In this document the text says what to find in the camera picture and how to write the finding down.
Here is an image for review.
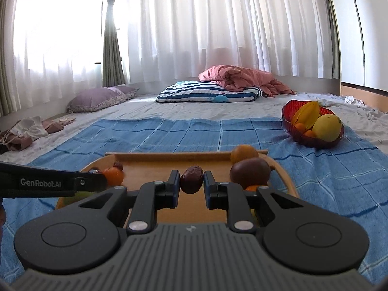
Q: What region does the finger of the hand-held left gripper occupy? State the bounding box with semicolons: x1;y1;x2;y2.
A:
76;171;108;193

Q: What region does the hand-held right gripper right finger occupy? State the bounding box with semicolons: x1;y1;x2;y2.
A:
204;170;315;234

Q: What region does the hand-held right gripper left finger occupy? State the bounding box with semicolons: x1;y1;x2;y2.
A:
72;170;181;234

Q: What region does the brown wrinkled date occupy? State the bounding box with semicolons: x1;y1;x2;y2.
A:
180;166;204;194

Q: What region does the orange tangerine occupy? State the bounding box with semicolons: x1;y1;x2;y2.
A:
230;145;259;165
101;167;124;186

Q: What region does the wooden tray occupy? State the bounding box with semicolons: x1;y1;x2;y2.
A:
55;149;300;229

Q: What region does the brown passion fruit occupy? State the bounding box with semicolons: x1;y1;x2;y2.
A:
229;158;271;189

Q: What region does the pile of clothes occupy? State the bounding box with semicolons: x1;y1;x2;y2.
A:
0;115;76;154

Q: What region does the purple pillow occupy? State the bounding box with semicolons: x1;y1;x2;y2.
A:
67;86;140;113

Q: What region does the grey bed sheet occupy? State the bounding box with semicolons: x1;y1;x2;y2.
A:
0;91;388;164

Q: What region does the blue white striped pillow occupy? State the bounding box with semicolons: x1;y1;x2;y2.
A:
156;81;263;103

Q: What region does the red glass bowl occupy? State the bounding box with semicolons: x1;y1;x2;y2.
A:
282;99;345;149

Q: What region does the blue checked blanket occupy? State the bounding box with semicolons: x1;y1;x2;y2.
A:
0;118;388;284

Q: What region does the green curtain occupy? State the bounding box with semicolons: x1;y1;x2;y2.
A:
101;0;126;87
326;0;341;80
0;0;14;117

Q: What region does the pink quilt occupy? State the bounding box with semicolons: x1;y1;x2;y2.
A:
198;65;294;97

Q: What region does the yellow starfruit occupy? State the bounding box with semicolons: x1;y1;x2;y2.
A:
291;101;321;129

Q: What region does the yellow mango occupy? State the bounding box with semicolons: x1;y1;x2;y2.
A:
312;113;342;142

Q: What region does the white crumpled cloth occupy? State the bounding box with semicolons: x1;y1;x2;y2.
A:
344;95;367;107

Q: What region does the white sheer curtain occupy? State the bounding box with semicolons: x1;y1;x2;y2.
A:
9;0;334;110

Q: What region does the white wardrobe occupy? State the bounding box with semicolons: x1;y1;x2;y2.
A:
324;0;388;90

